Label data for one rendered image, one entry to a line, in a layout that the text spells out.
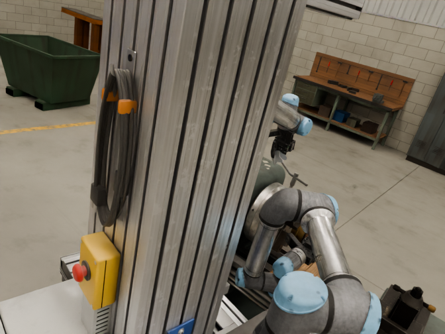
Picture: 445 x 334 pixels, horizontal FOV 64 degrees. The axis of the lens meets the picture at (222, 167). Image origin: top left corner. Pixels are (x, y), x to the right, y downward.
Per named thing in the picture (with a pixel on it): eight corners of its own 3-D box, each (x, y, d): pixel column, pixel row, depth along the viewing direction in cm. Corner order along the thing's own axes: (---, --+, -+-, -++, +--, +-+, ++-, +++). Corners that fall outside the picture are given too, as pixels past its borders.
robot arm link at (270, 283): (257, 284, 150) (264, 264, 146) (283, 288, 151) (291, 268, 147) (259, 298, 143) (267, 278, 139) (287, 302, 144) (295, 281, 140)
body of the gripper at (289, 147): (285, 156, 166) (289, 133, 159) (269, 149, 170) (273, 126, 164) (293, 150, 171) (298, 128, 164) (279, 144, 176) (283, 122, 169)
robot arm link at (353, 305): (315, 344, 87) (285, 207, 133) (373, 353, 88) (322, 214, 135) (334, 314, 80) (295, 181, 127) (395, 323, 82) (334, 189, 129)
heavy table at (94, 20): (59, 46, 955) (60, 6, 915) (75, 47, 988) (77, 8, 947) (91, 61, 869) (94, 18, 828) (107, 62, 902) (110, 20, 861)
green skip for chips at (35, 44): (-6, 89, 556) (-9, 32, 521) (48, 85, 634) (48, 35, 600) (51, 116, 506) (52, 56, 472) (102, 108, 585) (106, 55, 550)
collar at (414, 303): (398, 299, 131) (401, 293, 129) (403, 289, 137) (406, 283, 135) (420, 313, 126) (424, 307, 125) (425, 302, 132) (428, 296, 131)
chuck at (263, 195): (235, 243, 167) (260, 182, 160) (265, 234, 193) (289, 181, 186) (240, 247, 165) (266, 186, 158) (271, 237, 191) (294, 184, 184)
